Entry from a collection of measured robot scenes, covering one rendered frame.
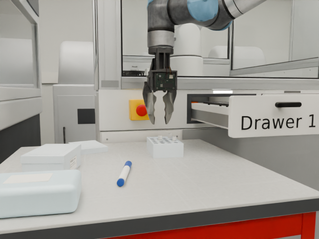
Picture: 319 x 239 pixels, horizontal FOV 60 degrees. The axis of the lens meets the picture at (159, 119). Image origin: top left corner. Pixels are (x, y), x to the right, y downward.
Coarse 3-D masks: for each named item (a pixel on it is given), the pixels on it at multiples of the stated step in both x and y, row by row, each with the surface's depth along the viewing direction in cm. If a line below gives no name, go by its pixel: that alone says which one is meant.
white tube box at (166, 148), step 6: (150, 138) 85; (156, 138) 84; (162, 138) 84; (168, 138) 84; (150, 144) 78; (156, 144) 74; (162, 144) 74; (168, 144) 74; (174, 144) 75; (180, 144) 75; (150, 150) 78; (156, 150) 74; (162, 150) 74; (168, 150) 75; (174, 150) 75; (180, 150) 75; (156, 156) 74; (162, 156) 74; (168, 156) 75; (174, 156) 75; (180, 156) 75
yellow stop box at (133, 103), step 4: (132, 100) 94; (136, 100) 95; (140, 100) 95; (132, 104) 94; (136, 104) 95; (140, 104) 95; (144, 104) 95; (132, 108) 94; (132, 112) 95; (132, 116) 95; (136, 116) 95; (140, 116) 95; (144, 116) 96
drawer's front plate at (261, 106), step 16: (240, 96) 71; (256, 96) 73; (272, 96) 74; (288, 96) 75; (304, 96) 76; (240, 112) 72; (256, 112) 73; (272, 112) 74; (288, 112) 75; (304, 112) 77; (240, 128) 72; (272, 128) 75; (288, 128) 76; (304, 128) 77
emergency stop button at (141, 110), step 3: (141, 105) 92; (144, 105) 93; (138, 108) 92; (141, 108) 92; (144, 108) 93; (138, 111) 92; (141, 111) 92; (144, 111) 93; (138, 114) 93; (141, 114) 93; (144, 114) 93
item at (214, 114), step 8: (192, 104) 104; (200, 104) 96; (192, 112) 103; (200, 112) 96; (208, 112) 89; (216, 112) 84; (224, 112) 79; (200, 120) 97; (208, 120) 89; (216, 120) 84; (224, 120) 79
